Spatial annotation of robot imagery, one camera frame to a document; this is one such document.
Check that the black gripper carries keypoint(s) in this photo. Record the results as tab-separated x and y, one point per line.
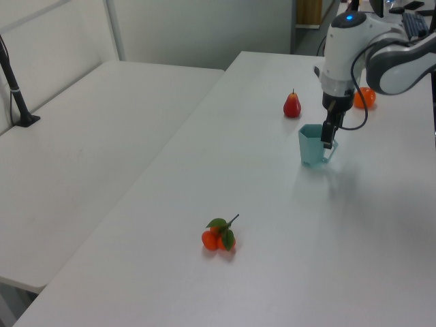
335	100

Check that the teal hexagonal mug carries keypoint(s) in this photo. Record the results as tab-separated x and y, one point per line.
310	150

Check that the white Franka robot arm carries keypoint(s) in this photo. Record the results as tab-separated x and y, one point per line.
340	51

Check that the large orange mandarin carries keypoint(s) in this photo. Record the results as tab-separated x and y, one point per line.
370	97

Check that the red pear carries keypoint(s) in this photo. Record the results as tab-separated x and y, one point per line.
292	106

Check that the wooden cabinet panel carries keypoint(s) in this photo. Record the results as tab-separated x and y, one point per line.
308	13

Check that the black computer monitor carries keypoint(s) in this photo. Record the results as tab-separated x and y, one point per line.
376	7

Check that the dark computer keyboard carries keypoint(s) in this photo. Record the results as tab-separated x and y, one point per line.
413	24

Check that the small oranges cluster with leaves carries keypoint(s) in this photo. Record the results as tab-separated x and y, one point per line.
214	240

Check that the white partition frame post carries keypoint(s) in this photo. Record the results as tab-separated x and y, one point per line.
116	30

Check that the black camera stand pole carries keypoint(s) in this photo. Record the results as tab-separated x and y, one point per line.
13	92

